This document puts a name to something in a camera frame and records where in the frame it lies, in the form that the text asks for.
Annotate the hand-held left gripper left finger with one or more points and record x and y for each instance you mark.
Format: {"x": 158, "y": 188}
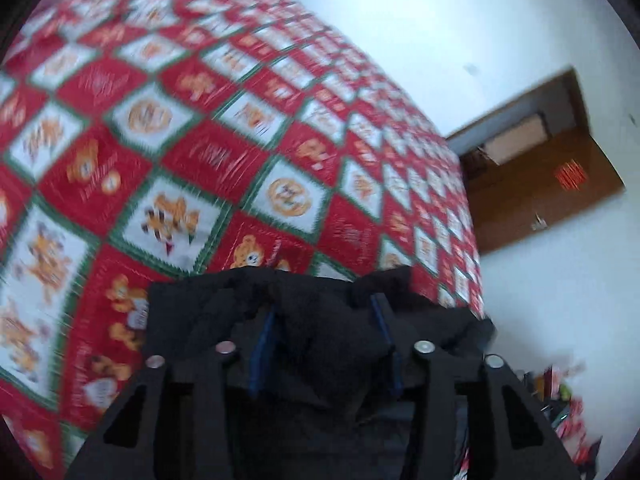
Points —
{"x": 262, "y": 350}

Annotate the brown wooden door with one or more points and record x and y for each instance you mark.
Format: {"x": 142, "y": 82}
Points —
{"x": 525, "y": 200}

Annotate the red paper door decoration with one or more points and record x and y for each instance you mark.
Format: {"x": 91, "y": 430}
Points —
{"x": 569, "y": 175}

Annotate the red white patterned bag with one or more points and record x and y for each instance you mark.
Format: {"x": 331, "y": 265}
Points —
{"x": 575, "y": 425}

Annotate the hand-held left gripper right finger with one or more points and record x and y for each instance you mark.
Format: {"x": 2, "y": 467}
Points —
{"x": 385, "y": 340}

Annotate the dark wooden door frame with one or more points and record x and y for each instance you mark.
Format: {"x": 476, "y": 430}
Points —
{"x": 510, "y": 105}

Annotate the black quilted jacket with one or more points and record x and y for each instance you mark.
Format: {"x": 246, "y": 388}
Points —
{"x": 320, "y": 320}

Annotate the red checked printed bedsheet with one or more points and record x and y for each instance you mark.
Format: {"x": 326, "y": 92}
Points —
{"x": 200, "y": 110}

